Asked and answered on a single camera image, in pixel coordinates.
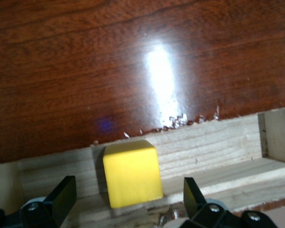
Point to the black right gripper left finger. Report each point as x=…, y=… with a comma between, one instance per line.
x=61, y=197

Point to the yellow cube block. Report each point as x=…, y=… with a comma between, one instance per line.
x=133, y=175

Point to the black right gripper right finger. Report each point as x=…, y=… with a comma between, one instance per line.
x=194, y=204

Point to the dark brown wooden drawer cabinet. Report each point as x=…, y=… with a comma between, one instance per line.
x=85, y=71

